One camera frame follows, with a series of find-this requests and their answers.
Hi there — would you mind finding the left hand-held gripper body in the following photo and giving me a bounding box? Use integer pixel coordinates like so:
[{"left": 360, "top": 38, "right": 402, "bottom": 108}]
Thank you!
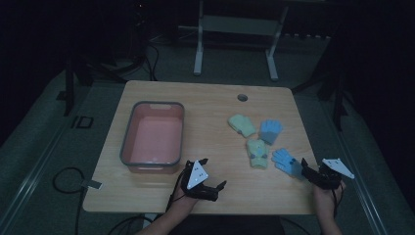
[{"left": 180, "top": 159, "right": 219, "bottom": 203}]

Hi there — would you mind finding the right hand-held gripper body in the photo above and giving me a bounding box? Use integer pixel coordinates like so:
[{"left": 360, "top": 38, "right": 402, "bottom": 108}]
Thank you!
[{"left": 311, "top": 158, "right": 355, "bottom": 191}]

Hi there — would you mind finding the blue knit glove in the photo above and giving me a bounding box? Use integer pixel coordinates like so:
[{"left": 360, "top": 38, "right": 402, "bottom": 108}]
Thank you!
[
  {"left": 271, "top": 148, "right": 306, "bottom": 181},
  {"left": 258, "top": 118, "right": 284, "bottom": 146}
]

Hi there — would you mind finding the pink basin with grey rim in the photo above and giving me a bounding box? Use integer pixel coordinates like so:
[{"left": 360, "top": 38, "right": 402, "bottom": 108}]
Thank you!
[{"left": 119, "top": 101, "right": 186, "bottom": 174}]

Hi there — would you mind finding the person's right hand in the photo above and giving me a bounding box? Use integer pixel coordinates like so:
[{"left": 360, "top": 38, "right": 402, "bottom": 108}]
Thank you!
[{"left": 312, "top": 180, "right": 346, "bottom": 214}]

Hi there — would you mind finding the person's left hand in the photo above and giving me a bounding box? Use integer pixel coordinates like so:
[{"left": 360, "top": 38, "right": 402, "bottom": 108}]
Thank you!
[{"left": 169, "top": 185, "right": 201, "bottom": 213}]

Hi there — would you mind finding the person's dark clothing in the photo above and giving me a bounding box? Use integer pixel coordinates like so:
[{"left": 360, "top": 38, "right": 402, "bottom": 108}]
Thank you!
[{"left": 167, "top": 214, "right": 286, "bottom": 235}]

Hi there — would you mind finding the green knit glove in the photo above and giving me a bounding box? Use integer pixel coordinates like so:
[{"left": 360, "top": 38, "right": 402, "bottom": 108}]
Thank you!
[
  {"left": 227, "top": 114, "right": 257, "bottom": 139},
  {"left": 246, "top": 138, "right": 271, "bottom": 170}
]

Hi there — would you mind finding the black tripod stand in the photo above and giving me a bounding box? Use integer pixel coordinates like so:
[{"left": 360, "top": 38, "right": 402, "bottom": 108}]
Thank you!
[
  {"left": 55, "top": 57, "right": 96, "bottom": 118},
  {"left": 291, "top": 38, "right": 349, "bottom": 132}
]

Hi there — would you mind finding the white power strip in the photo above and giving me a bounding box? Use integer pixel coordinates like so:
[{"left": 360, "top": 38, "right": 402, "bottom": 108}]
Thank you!
[{"left": 283, "top": 32, "right": 331, "bottom": 41}]

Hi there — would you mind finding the white metal stand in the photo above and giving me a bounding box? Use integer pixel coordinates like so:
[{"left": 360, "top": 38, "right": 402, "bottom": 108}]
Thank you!
[{"left": 177, "top": 0, "right": 291, "bottom": 82}]

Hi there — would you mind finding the right hand-held gripper cable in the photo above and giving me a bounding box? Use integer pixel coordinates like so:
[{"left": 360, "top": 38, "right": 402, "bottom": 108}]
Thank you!
[{"left": 331, "top": 188, "right": 344, "bottom": 219}]

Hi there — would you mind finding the hand-held gripper cable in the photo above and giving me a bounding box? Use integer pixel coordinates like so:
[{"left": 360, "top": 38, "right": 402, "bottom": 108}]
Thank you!
[
  {"left": 165, "top": 169, "right": 189, "bottom": 212},
  {"left": 331, "top": 188, "right": 344, "bottom": 219}
]

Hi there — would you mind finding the left hand-held gripper cable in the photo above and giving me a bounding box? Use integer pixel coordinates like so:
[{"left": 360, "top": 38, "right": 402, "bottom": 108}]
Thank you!
[{"left": 165, "top": 169, "right": 189, "bottom": 212}]

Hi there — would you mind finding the grey cable tag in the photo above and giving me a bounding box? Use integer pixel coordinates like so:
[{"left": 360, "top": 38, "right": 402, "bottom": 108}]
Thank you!
[{"left": 80, "top": 178, "right": 104, "bottom": 191}]

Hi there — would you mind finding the bundle of black cables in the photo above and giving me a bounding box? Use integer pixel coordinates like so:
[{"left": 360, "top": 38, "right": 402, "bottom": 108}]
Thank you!
[{"left": 82, "top": 42, "right": 161, "bottom": 82}]

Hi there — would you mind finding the black floor cable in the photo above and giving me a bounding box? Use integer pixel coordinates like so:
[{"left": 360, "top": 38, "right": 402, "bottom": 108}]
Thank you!
[{"left": 52, "top": 166, "right": 89, "bottom": 235}]

